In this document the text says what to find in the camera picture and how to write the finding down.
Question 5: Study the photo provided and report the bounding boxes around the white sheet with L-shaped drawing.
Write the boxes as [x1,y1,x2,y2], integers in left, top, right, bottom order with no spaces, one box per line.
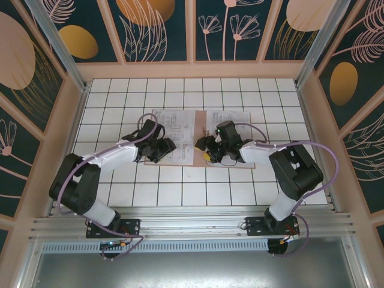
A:
[152,109,196,166]

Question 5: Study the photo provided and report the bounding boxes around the grey sheet metal panel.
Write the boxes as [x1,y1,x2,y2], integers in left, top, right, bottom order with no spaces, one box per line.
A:
[17,236,370,288]

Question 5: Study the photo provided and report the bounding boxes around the aluminium mounting rail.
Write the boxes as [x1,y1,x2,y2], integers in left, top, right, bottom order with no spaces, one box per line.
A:
[28,205,356,241]

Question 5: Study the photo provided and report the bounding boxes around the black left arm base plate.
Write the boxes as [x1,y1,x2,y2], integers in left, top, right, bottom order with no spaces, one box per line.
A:
[86,218,141,239]

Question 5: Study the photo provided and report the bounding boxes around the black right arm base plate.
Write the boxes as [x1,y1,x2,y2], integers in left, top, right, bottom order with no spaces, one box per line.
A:
[245,216,300,238]

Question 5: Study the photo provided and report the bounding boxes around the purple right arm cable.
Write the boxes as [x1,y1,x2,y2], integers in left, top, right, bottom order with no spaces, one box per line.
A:
[233,122,340,259]

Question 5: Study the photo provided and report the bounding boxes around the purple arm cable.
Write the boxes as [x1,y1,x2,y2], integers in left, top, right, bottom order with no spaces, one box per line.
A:
[55,113,165,262]
[233,122,340,259]

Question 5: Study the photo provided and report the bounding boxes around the grey slotted cable duct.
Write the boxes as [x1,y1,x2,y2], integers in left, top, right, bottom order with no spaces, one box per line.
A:
[41,241,270,253]

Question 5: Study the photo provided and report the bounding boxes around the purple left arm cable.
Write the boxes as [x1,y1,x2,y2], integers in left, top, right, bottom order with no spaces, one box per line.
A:
[55,113,165,262]

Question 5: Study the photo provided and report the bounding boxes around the aluminium frame post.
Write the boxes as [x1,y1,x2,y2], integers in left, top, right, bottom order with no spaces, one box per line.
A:
[295,0,352,88]
[25,0,90,92]

